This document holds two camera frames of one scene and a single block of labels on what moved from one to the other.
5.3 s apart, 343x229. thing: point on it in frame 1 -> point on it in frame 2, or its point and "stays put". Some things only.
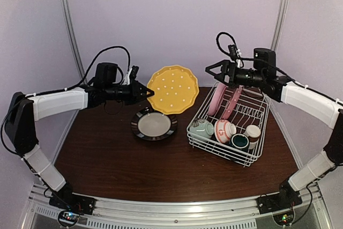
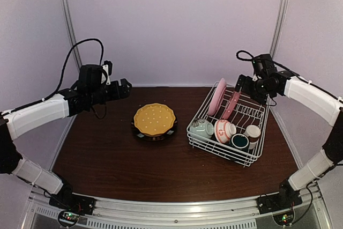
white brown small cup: x=253 y=133 stays put
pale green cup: x=202 y=128 stays put
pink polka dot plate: x=232 y=102 stays put
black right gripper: x=231 y=64 -> x=262 y=98
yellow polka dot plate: x=176 y=88 -> x=154 y=119
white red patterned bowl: x=224 y=130 stays put
